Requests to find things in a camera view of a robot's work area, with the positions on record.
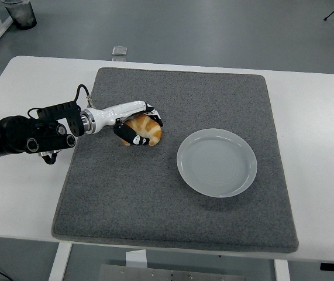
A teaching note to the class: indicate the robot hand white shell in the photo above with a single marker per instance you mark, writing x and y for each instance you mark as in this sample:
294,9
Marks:
117,112

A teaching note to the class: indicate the croissant bread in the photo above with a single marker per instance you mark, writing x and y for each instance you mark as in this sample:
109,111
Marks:
149,128

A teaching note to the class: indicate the grey round plate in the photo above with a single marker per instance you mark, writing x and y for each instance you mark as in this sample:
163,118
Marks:
216,162

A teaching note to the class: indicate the grey metal plate with screws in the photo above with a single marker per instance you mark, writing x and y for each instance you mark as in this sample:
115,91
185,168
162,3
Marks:
155,273

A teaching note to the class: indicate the silver square floor box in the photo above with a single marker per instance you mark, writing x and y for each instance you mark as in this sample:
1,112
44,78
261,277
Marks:
118,59
120,50

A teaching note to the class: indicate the grey felt mat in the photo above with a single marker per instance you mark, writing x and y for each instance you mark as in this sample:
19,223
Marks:
143,190

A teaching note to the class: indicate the dark trash bin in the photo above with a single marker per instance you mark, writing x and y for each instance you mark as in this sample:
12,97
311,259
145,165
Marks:
23,16

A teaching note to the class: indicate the white table leg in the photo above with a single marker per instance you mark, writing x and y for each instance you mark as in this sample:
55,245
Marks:
59,262
282,270

